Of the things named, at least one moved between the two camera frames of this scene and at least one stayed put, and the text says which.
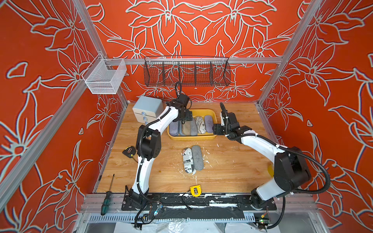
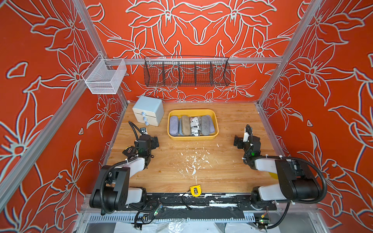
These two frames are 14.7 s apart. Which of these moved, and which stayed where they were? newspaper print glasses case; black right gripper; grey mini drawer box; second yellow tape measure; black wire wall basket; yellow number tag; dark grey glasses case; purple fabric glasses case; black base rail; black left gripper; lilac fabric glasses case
Moved: dark grey glasses case; black left gripper; black right gripper; newspaper print glasses case
Stayed: second yellow tape measure; lilac fabric glasses case; grey mini drawer box; black base rail; purple fabric glasses case; yellow number tag; black wire wall basket
